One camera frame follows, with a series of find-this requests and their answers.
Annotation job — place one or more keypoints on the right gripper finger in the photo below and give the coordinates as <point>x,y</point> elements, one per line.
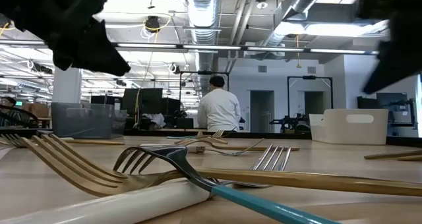
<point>399,66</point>

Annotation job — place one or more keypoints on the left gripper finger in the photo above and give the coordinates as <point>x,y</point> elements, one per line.
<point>92,52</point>

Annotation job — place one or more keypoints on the black background robot arm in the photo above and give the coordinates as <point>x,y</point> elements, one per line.
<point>290,122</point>

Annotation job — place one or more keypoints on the blue screen monitor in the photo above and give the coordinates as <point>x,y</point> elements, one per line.
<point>392,100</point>

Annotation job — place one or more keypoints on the white pillar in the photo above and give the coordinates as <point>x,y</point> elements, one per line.
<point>67,85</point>

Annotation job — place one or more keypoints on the black monitor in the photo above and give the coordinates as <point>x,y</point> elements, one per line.
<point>367,102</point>
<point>171,108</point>
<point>148,102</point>

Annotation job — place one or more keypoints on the black ceiling device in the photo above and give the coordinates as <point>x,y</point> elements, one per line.
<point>152,23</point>

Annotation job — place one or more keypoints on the gray translucent plastic bin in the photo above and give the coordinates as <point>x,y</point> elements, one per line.
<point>82,122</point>

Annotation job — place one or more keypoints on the brown cardboard box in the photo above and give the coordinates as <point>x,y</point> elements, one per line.
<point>39,110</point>

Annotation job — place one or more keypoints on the white plastic bin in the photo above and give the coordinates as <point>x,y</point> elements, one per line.
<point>349,131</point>

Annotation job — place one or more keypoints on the gray door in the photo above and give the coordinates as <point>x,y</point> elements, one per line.
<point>314,102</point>
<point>262,112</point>

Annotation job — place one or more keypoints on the person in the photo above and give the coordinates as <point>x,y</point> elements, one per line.
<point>7,115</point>
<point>219,112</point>

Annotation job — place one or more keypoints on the overhead light bar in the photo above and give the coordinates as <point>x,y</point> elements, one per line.
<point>214,47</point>

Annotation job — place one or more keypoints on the black station frame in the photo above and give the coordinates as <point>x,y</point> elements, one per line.
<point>204,73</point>
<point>310,77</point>

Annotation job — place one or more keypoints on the silver ventilation duct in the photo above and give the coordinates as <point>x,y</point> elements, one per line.
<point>296,3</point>
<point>202,13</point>

